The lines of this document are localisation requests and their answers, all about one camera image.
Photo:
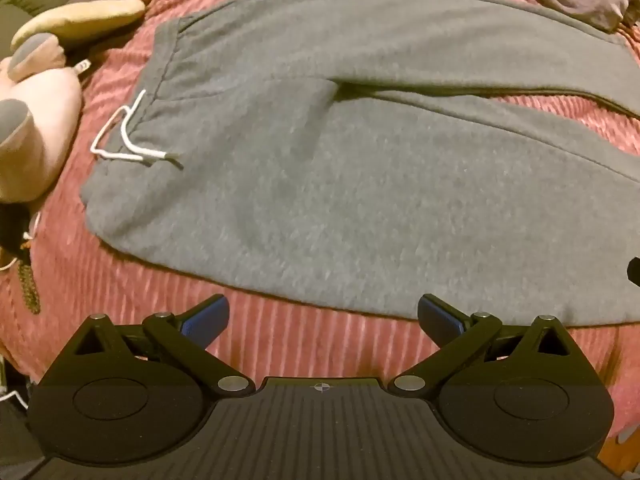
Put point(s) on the pink plush toy grey paws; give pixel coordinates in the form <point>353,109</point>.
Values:
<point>45,110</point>

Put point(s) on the tan plush cushion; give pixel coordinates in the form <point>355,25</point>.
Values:
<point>80,17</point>

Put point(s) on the pink ribbed blanket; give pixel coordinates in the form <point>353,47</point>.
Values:
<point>300,340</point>

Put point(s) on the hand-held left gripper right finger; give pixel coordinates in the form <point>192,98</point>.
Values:
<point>439,317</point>

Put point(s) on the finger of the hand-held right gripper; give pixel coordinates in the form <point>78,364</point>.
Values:
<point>635,271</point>

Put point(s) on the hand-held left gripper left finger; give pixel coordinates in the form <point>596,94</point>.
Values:
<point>209,317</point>

